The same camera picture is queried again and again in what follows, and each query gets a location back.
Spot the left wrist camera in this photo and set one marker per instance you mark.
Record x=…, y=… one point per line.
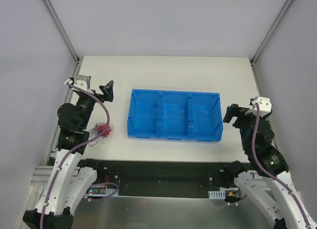
x=79, y=82

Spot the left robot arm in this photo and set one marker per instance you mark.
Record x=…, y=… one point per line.
x=57, y=205

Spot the right aluminium corner post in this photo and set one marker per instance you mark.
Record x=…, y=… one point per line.
x=282, y=12

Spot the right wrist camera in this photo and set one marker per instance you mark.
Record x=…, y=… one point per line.
x=261, y=104

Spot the aluminium corner post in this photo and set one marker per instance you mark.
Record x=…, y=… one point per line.
x=282, y=12
x=61, y=30

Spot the left white cable duct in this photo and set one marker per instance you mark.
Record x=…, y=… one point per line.
x=101, y=192

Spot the right white cable duct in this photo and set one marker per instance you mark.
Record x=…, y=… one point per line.
x=217, y=195

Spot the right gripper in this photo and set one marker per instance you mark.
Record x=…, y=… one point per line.
x=237, y=112

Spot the left aluminium corner post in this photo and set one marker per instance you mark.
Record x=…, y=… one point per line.
x=61, y=30

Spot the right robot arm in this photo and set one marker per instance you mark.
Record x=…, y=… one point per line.
x=283, y=210

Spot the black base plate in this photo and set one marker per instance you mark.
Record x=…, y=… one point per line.
x=159, y=179

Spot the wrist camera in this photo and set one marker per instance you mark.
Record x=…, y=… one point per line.
x=79, y=82
x=261, y=104

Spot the white cable duct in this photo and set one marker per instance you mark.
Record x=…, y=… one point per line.
x=217, y=195
x=101, y=192

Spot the blue three-compartment bin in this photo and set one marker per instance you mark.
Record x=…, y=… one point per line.
x=175, y=115

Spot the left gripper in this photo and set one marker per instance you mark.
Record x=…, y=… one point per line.
x=98, y=95

